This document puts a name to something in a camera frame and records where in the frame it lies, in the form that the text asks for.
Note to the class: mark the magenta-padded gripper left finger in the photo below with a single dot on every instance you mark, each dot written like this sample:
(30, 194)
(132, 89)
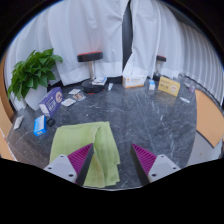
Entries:
(61, 166)

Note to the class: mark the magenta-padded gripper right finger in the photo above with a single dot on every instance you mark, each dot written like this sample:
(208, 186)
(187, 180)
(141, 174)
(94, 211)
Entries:
(160, 166)

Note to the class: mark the light green towel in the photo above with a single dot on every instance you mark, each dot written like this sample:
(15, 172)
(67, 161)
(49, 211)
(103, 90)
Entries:
(80, 136)

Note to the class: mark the blue and white box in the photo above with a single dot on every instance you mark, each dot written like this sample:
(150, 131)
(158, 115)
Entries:
(40, 126)

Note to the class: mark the white flat pouch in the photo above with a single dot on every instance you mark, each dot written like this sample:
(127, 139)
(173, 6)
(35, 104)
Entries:
(18, 122)

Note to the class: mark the purple cardboard box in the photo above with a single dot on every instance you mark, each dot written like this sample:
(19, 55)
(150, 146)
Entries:
(50, 102)

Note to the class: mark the small flat printed packet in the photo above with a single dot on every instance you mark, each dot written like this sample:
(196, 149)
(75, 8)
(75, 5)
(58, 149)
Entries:
(68, 102)
(79, 96)
(74, 91)

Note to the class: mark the orange upholstered seat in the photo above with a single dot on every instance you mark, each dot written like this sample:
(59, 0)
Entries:
(210, 116)
(4, 126)

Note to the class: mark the small white wrapper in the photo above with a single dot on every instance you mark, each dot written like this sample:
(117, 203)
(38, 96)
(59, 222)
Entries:
(185, 99)

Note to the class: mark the yellow printed box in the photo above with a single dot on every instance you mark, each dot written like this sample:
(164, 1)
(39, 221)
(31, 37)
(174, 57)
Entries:
(169, 86)

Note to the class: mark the small blue-white bottle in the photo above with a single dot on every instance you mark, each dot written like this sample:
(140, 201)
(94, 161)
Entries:
(152, 85)

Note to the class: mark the white and orange box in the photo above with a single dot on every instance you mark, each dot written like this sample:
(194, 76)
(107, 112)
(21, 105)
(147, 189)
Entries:
(134, 81)

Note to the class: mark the white book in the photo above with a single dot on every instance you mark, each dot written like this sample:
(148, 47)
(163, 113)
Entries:
(99, 81)

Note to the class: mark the small white tube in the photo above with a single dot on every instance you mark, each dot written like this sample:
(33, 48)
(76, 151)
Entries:
(110, 86)

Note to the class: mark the green plant in white pot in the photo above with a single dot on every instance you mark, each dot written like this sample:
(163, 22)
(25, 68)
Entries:
(31, 73)

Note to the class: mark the black red-rimmed bar stool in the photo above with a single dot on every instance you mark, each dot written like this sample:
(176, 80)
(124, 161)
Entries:
(160, 58)
(90, 56)

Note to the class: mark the white curtain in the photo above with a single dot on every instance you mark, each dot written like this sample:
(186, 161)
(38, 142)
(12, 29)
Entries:
(86, 30)
(186, 43)

